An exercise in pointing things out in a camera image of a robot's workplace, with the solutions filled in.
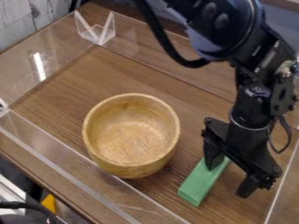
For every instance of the clear acrylic corner bracket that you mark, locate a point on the clear acrylic corner bracket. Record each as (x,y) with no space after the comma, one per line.
(97,34)

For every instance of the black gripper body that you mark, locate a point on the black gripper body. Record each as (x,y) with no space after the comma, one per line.
(244,147)

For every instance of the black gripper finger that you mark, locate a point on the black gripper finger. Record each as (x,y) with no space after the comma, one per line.
(248,186)
(212,151)

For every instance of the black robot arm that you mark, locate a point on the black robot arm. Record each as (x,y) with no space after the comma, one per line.
(228,31)

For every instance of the brown wooden bowl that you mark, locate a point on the brown wooden bowl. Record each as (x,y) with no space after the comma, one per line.
(131,131)

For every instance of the clear acrylic front wall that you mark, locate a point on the clear acrylic front wall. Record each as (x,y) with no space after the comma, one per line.
(45,129)

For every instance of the green rectangular block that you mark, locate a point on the green rectangular block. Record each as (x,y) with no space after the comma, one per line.
(199,182)

